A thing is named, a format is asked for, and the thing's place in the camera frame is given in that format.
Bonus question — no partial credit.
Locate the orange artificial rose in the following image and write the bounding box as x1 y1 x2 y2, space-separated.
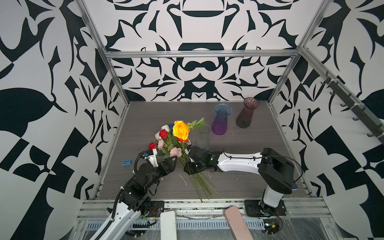
172 118 205 146

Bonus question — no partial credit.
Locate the bunch of artificial flowers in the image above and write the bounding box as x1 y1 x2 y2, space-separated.
149 123 217 200

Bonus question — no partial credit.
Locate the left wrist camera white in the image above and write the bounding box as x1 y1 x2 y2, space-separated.
144 149 159 168

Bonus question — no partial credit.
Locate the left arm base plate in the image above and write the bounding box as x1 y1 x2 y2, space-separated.
141 201 165 218

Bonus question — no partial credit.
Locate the blue binder clip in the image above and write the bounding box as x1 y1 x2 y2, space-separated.
121 159 132 172

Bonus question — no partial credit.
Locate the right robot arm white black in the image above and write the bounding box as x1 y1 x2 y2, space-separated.
184 145 295 211

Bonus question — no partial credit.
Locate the pink phone-like device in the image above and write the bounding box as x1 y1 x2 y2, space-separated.
224 206 254 240

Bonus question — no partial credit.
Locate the white phone-like device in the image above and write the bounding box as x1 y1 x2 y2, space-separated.
160 211 178 240

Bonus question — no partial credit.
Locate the purple blue glass vase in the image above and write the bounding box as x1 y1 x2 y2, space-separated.
211 104 232 136

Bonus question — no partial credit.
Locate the blue book yellow label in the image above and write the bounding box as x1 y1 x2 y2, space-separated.
292 182 299 191

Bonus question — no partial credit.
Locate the grey hook rack rail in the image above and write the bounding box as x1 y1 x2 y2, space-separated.
320 71 384 142

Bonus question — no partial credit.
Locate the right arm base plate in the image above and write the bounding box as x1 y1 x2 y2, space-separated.
244 200 287 218

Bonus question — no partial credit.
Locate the small circuit board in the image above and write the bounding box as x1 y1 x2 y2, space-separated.
262 216 284 236

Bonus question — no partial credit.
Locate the clear glass vase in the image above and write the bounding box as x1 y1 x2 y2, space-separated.
198 124 211 150

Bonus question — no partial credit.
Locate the dark maroon glass vase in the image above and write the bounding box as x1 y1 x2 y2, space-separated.
236 98 260 129

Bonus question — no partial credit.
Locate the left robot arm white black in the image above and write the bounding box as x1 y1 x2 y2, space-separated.
91 150 179 240

